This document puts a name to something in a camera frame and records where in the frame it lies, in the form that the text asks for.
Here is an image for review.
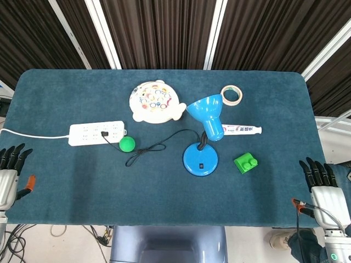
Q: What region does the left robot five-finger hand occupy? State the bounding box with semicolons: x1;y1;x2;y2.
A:
0;143;36;211

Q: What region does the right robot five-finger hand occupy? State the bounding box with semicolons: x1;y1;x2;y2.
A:
291;156;351;230

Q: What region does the blue gooseneck desk lamp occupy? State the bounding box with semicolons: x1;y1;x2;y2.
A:
183;94;225;176

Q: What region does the blue jeans leg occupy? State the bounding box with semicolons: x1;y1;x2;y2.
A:
287;228;329;263

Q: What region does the white sneaker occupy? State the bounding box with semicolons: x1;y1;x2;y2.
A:
269;229;293;249

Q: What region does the white power strip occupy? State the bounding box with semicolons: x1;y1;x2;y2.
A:
69;121;128;147

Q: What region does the green toy building block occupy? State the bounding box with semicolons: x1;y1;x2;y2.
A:
233;152;259;175

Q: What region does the white toothpaste tube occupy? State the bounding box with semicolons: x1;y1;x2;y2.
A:
221;123;263;137

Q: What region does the dark brown pleated curtain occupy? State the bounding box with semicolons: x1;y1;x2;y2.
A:
56;0;112;69
305;35;351;118
0;0;88;90
212;0;351;73
100;0;217;70

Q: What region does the green ball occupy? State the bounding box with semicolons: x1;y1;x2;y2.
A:
119;136;137;153

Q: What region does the beige masking tape roll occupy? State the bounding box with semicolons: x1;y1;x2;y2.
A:
220;85;243;106

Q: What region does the blue velvet table cloth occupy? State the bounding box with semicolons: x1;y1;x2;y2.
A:
4;68;327;228

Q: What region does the cream fishing game toy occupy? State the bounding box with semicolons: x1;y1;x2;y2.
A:
129;79;187;124

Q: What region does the grey hand cable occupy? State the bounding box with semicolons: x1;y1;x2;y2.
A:
312;205;347;235

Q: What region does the thin black hand cable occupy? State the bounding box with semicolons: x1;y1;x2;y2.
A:
295;202;306;263

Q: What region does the white power strip cord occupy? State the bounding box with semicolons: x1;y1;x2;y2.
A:
0;128;71;139

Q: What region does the black floor cable bundle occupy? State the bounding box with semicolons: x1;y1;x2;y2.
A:
4;224;31;263
82;225;114;248

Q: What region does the white floor cable loop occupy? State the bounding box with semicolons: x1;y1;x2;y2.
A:
50;225;67;238

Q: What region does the white metal frame rail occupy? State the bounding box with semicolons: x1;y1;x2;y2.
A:
314;109;351;135

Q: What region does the black lamp power cable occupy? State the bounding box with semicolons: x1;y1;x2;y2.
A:
100;129;201;167

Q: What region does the white metal frame post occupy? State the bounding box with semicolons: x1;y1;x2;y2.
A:
48;0;92;70
203;0;229;70
84;0;122;70
300;18;351;82

